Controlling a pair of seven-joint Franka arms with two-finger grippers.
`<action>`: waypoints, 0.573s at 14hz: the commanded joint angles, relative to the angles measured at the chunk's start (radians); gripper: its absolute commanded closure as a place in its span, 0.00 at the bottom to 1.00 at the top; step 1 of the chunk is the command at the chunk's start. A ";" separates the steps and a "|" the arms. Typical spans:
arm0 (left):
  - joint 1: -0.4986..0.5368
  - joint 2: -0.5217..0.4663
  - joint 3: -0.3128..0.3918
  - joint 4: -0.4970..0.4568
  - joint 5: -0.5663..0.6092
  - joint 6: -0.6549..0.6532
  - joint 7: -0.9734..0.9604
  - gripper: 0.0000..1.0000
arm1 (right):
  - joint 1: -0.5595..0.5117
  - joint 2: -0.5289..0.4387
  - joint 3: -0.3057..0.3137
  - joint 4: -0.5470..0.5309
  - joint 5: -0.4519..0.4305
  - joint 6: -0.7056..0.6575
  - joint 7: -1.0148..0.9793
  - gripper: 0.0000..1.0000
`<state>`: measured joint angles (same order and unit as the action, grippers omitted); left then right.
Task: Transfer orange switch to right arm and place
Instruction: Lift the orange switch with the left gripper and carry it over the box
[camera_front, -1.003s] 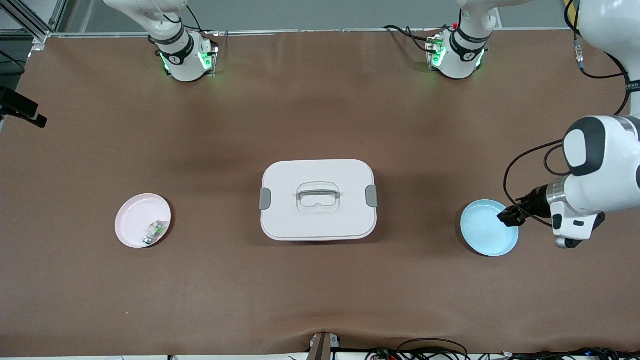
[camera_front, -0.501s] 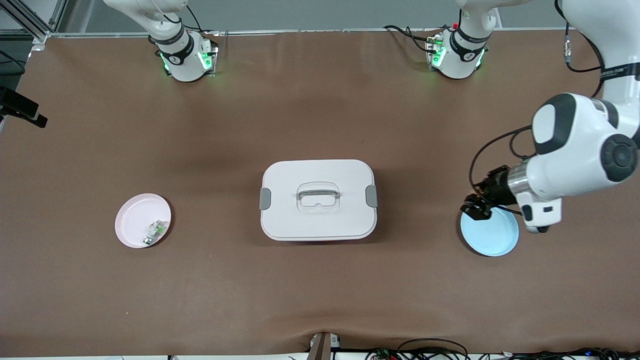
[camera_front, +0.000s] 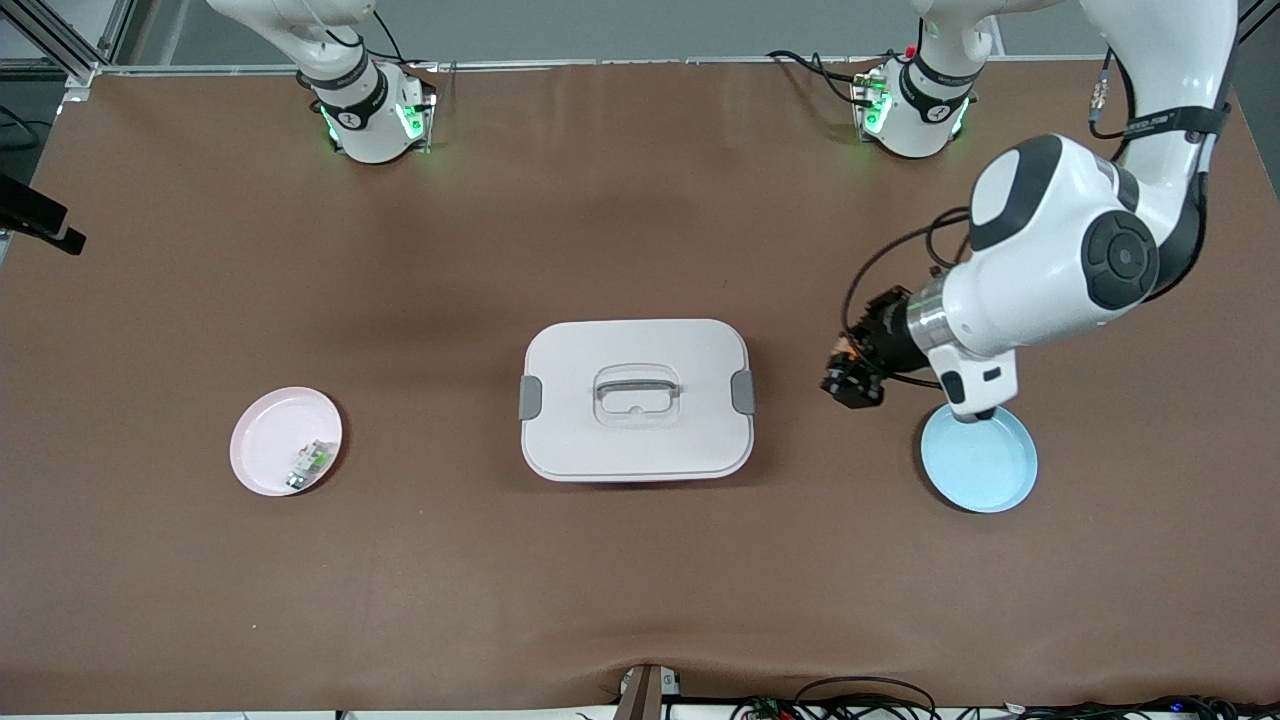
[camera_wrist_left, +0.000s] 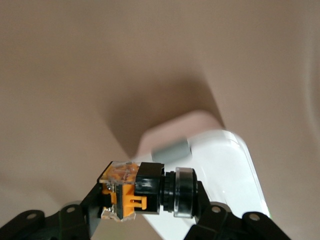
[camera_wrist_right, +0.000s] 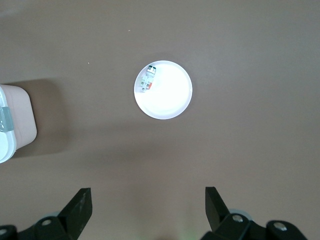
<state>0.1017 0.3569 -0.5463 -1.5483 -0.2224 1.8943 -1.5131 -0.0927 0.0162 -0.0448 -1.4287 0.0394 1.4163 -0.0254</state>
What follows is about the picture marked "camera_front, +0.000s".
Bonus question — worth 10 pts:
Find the black left base cable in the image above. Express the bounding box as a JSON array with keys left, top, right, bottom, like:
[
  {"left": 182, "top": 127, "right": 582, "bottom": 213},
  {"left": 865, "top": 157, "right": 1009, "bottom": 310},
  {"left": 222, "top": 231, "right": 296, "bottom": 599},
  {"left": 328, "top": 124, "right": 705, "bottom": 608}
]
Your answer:
[{"left": 767, "top": 48, "right": 886, "bottom": 106}]

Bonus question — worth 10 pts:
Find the light blue round plate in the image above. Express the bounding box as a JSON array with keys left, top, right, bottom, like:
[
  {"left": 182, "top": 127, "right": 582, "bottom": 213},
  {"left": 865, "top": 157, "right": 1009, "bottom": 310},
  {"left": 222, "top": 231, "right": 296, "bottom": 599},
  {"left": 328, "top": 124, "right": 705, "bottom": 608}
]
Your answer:
[{"left": 920, "top": 403, "right": 1039, "bottom": 515}]

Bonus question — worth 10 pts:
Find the black base cable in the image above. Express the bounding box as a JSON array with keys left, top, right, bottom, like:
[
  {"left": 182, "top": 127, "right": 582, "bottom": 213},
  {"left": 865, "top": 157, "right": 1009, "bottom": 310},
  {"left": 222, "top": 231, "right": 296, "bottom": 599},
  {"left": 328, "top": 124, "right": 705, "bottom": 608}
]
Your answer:
[
  {"left": 767, "top": 48, "right": 886, "bottom": 106},
  {"left": 372, "top": 8, "right": 438, "bottom": 73}
]

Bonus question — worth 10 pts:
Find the metal table edge rail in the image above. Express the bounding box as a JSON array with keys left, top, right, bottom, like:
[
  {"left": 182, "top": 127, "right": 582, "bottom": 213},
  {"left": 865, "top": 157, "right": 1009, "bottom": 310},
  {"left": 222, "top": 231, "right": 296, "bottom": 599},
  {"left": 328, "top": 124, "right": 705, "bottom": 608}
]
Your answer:
[{"left": 95, "top": 57, "right": 1101, "bottom": 73}]

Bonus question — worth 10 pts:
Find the green and white switch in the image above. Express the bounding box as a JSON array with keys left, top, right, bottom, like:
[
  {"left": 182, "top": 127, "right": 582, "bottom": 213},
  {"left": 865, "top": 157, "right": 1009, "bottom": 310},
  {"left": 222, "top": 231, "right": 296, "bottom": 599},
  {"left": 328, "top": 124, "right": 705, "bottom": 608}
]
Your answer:
[{"left": 284, "top": 437, "right": 336, "bottom": 493}]

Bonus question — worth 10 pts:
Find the looped black cable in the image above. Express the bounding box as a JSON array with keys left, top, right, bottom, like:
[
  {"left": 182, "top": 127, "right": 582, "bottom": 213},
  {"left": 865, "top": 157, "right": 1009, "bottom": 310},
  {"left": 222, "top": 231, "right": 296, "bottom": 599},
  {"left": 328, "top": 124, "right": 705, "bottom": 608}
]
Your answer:
[{"left": 795, "top": 676, "right": 938, "bottom": 720}]

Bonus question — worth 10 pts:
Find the brown table mat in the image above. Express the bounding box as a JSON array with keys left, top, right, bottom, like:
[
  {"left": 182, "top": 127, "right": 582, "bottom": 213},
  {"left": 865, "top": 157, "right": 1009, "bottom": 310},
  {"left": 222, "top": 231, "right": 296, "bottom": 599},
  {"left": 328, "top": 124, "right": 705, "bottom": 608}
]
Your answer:
[{"left": 0, "top": 55, "right": 1280, "bottom": 713}]

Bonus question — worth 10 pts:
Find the white lidded storage box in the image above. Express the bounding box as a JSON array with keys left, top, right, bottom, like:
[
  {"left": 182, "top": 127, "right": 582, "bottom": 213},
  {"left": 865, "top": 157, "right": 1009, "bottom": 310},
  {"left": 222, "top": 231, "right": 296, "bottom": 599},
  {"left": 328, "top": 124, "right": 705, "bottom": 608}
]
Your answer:
[{"left": 519, "top": 318, "right": 757, "bottom": 484}]

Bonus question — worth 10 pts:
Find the grey box lid handle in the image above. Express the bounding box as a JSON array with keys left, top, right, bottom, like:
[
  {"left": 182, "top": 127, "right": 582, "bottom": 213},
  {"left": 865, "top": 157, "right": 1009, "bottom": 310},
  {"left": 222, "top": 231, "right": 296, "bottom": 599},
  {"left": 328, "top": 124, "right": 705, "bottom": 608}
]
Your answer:
[{"left": 594, "top": 366, "right": 682, "bottom": 403}]

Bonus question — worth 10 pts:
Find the aluminium frame post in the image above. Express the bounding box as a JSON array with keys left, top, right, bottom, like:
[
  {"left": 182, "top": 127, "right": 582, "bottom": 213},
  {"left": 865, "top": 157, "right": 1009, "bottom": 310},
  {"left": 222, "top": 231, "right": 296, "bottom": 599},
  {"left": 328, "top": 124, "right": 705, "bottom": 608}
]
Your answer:
[{"left": 0, "top": 0, "right": 136, "bottom": 89}]

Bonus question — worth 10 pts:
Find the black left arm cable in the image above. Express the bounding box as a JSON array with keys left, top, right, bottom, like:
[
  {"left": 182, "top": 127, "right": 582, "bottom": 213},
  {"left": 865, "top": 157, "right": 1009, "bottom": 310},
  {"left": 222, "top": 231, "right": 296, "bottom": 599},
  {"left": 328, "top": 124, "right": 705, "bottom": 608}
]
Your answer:
[{"left": 842, "top": 50, "right": 1136, "bottom": 386}]

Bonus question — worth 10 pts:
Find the black right base cable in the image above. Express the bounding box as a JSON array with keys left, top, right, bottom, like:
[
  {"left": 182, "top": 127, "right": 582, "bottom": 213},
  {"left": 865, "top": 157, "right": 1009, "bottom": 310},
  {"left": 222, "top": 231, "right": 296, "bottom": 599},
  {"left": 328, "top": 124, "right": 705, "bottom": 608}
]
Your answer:
[{"left": 372, "top": 8, "right": 438, "bottom": 73}]

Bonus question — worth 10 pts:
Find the pink round plate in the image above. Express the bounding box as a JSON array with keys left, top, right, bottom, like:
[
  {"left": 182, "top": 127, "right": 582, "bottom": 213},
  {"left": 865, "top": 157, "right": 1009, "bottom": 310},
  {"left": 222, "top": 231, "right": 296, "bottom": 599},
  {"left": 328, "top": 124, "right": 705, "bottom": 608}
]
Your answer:
[{"left": 229, "top": 386, "right": 344, "bottom": 498}]

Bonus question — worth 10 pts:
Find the black cable bundle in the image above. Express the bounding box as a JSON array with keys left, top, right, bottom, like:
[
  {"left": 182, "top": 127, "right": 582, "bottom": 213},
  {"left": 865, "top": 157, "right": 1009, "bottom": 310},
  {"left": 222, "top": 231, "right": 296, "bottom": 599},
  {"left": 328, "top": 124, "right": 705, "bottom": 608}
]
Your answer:
[{"left": 730, "top": 694, "right": 1280, "bottom": 720}]

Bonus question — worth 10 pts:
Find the metal table edge bracket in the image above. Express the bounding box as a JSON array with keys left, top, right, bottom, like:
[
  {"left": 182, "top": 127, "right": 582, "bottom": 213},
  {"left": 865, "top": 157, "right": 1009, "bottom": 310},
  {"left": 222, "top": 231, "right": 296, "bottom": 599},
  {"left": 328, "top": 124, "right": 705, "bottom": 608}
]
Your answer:
[{"left": 613, "top": 663, "right": 683, "bottom": 720}]

